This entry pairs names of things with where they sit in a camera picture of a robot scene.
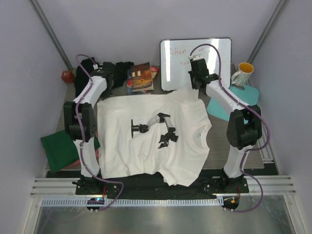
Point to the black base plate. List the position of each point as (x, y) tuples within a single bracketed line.
[(152, 187)]

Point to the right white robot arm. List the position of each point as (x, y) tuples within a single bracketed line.
[(244, 124)]

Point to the aluminium frame post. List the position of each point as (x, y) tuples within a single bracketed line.
[(50, 32), (272, 21)]

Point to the folded green t-shirt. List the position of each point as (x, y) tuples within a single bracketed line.
[(60, 150)]

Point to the right aluminium frame post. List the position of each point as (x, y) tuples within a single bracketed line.
[(272, 21)]

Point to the slotted cable duct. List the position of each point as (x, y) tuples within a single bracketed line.
[(100, 202)]

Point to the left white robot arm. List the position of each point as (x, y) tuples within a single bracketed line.
[(80, 124)]

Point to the folded pink t-shirt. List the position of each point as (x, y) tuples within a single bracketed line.
[(77, 162)]

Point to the blue Nineteen Eighty-Four book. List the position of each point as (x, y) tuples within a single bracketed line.
[(129, 87)]

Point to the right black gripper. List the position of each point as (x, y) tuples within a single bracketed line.
[(192, 75)]

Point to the white mug yellow inside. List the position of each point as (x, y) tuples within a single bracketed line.
[(242, 75)]

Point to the red Treehouse book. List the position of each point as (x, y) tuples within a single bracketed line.
[(154, 71)]

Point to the black t-shirt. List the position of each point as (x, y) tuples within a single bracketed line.
[(81, 79)]

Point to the left aluminium frame post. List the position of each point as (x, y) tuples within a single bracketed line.
[(50, 32)]

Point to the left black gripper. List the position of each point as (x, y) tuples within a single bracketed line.
[(105, 95)]

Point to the red cube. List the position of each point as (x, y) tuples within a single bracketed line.
[(68, 76)]

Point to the white whiteboard with writing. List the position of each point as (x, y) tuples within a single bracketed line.
[(175, 64)]

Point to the brown Edward Tulane book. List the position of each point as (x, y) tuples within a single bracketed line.
[(141, 77)]

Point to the white t-shirt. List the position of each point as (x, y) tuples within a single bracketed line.
[(123, 153)]

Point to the teal cutting board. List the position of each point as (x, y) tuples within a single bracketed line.
[(247, 94)]

